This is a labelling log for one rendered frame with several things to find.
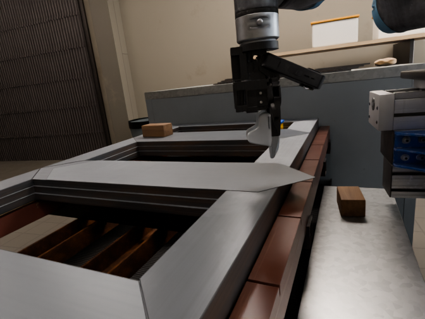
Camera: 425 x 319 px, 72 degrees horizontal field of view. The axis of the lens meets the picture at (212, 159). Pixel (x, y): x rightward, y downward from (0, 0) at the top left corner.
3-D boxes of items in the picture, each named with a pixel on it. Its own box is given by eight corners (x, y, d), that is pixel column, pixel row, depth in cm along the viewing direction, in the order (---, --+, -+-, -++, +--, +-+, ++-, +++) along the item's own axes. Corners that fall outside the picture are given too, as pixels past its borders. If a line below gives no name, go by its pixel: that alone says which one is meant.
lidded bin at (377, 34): (420, 36, 297) (422, 9, 290) (434, 31, 262) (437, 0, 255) (369, 43, 312) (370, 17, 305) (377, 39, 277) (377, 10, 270)
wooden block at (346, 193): (365, 217, 77) (365, 199, 76) (340, 216, 79) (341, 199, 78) (358, 201, 86) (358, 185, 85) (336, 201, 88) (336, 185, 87)
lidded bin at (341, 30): (355, 45, 316) (355, 19, 310) (360, 42, 282) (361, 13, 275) (311, 50, 331) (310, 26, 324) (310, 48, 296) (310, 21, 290)
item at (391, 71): (145, 99, 164) (144, 92, 163) (194, 92, 217) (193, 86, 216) (425, 73, 110) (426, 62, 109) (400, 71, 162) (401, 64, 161)
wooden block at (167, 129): (143, 137, 126) (140, 125, 125) (152, 134, 131) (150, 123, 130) (164, 137, 121) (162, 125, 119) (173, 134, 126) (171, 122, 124)
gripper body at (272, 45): (234, 112, 59) (229, 49, 56) (277, 107, 59) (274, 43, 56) (236, 116, 52) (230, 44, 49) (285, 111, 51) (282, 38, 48)
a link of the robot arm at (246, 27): (274, 19, 54) (283, 8, 47) (276, 45, 56) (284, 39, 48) (234, 24, 55) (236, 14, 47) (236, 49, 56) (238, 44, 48)
